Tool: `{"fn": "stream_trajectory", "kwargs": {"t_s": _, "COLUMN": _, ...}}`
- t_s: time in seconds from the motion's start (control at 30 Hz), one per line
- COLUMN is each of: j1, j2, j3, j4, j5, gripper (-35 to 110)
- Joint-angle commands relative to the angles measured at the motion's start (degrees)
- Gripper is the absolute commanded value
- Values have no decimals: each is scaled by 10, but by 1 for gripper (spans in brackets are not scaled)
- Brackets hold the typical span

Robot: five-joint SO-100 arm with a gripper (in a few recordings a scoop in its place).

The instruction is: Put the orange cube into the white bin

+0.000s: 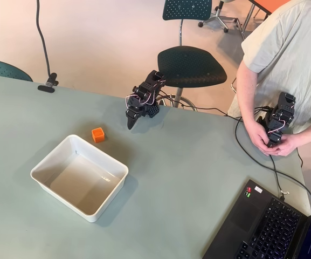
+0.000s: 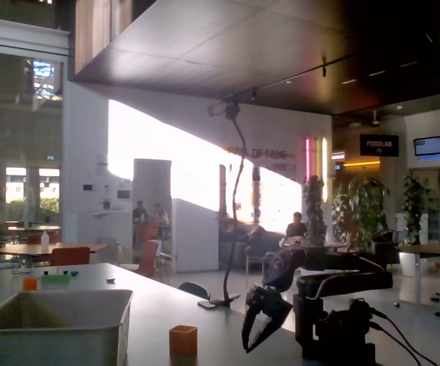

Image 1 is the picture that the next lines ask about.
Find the orange table with metal legs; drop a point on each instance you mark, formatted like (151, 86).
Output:
(268, 4)

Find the person's left hand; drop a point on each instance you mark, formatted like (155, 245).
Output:
(286, 147)

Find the black perforated stool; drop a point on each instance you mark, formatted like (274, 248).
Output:
(190, 67)

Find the small orange cube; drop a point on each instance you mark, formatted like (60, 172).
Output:
(98, 136)

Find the black laptop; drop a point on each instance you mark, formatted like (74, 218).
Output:
(265, 226)

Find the black gooseneck clamp holder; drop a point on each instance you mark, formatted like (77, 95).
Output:
(47, 87)

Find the black follower gripper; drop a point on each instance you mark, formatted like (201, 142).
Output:
(132, 116)

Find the chrome office chair base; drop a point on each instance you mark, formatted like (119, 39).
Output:
(220, 19)

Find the white plastic bin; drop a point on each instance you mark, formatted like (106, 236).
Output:
(79, 189)

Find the pale green T-shirt torso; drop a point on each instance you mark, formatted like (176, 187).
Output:
(292, 54)

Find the green perforated chair on pole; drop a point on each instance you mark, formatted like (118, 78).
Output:
(187, 9)

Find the person's right hand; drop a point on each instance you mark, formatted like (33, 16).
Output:
(256, 137)

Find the black SO-100 follower arm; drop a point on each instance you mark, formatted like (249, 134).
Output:
(151, 85)

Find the person's right forearm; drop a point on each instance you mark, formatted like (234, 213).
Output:
(248, 91)

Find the black leader arm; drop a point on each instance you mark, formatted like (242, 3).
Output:
(282, 116)

